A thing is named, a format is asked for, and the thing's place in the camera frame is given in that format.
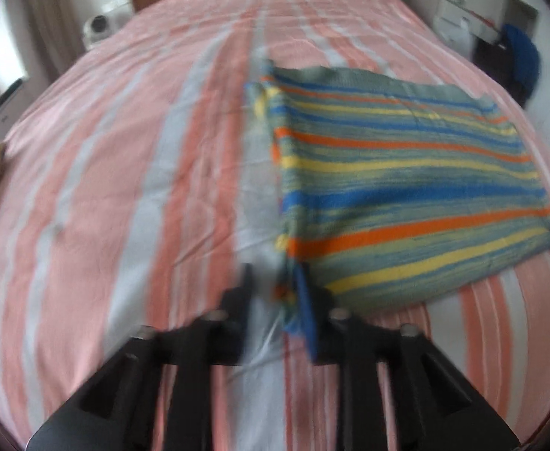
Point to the white desk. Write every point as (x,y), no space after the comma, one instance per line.
(448,7)

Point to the blue cloth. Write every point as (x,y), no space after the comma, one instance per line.
(524,56)

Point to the striped knit sweater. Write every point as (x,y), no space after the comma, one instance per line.
(397,188)

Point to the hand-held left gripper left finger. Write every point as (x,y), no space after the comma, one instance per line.
(238,312)

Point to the pink striped bedspread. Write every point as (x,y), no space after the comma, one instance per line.
(115,197)

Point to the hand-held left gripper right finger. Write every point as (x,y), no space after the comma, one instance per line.
(306,312)

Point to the beige curtain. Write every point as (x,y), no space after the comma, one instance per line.
(45,19)

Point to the small white fan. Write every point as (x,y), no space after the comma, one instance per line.
(99,28)

